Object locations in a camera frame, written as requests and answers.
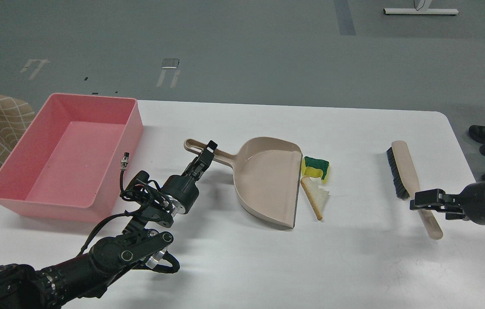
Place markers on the white bread slice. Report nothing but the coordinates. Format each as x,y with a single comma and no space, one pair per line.
316,195

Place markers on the beige plastic dustpan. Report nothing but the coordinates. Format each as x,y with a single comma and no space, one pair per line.
266,177

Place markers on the silver floor socket plate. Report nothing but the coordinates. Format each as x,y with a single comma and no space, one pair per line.
170,63

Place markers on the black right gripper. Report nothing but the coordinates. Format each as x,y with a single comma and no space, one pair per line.
471,201

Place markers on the beige hand brush black bristles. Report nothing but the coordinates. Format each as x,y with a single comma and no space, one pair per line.
406,182

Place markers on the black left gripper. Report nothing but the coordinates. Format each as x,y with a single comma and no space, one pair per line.
182,190

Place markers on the yellow green sponge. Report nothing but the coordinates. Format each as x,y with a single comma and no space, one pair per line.
315,168

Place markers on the pink plastic bin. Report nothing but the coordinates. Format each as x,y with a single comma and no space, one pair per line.
67,163

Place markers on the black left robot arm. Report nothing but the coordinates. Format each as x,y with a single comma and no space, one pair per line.
117,244

